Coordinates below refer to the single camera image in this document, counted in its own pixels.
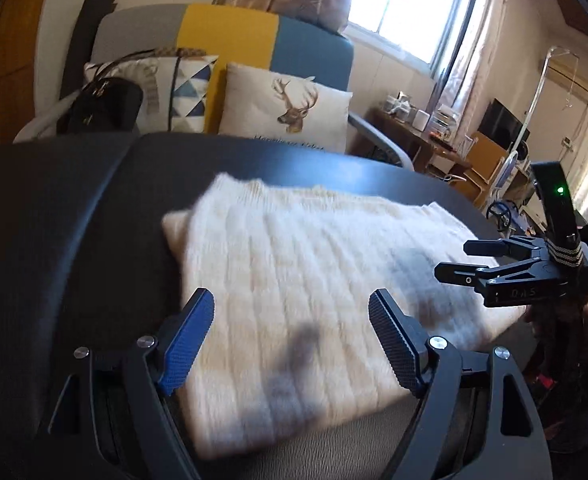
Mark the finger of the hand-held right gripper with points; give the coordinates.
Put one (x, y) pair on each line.
(474, 272)
(504, 248)

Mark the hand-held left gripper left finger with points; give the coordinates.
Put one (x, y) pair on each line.
(186, 340)

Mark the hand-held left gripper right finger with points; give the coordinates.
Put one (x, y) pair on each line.
(394, 340)

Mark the white knitted sweater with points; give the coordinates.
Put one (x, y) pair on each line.
(324, 270)

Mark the light wooden cabinet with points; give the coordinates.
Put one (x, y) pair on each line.
(484, 165)

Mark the black monitor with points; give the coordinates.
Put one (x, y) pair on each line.
(499, 122)

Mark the wooden desk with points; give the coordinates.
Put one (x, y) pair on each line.
(424, 150)

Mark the clear plastic container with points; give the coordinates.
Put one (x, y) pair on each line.
(445, 120)

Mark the white box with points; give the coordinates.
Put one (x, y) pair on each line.
(422, 120)

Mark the white air conditioner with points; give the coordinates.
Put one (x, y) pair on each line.
(569, 82)

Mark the light patterned curtain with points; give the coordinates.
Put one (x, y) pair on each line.
(474, 50)

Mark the black handbag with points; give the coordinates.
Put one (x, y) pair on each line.
(103, 110)

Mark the deer print pillow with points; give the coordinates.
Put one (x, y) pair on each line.
(254, 105)

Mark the triangle pattern pillow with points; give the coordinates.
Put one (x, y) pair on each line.
(193, 90)

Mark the window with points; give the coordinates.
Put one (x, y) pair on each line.
(404, 0)

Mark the grey yellow blue sofa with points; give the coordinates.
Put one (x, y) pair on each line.
(233, 30)

